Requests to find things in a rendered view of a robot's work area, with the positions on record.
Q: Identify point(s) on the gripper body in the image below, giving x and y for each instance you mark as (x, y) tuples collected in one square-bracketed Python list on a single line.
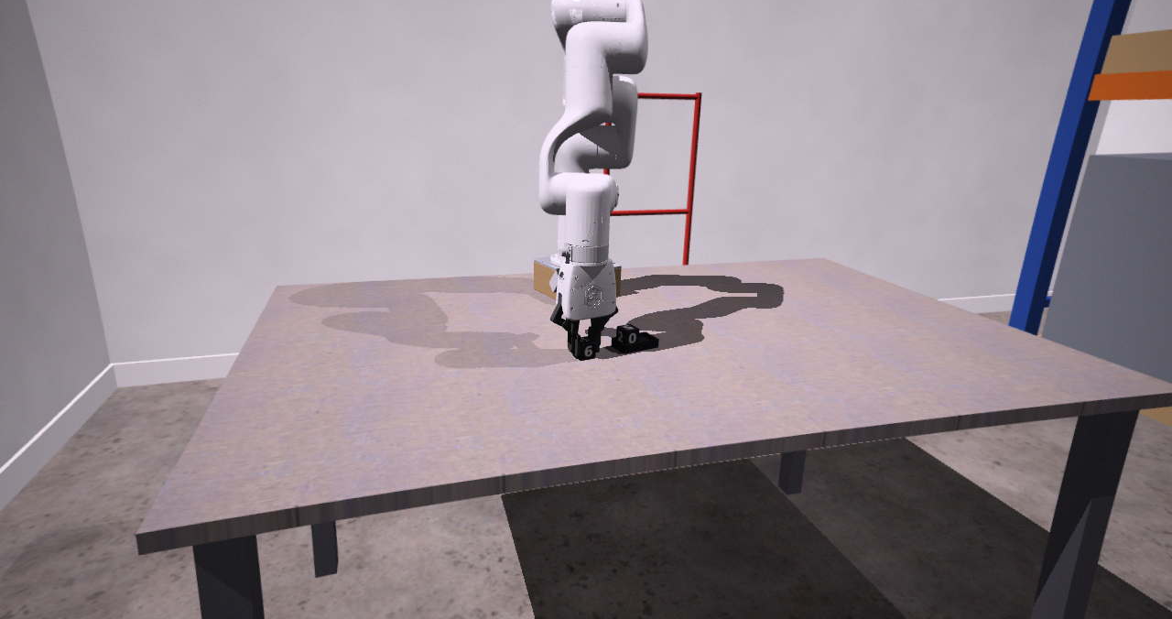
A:
[(588, 290)]

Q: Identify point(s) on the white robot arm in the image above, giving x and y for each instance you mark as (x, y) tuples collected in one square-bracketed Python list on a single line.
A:
[(593, 52)]

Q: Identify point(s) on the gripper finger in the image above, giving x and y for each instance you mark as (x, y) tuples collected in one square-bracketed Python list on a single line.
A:
[(571, 326), (597, 326)]

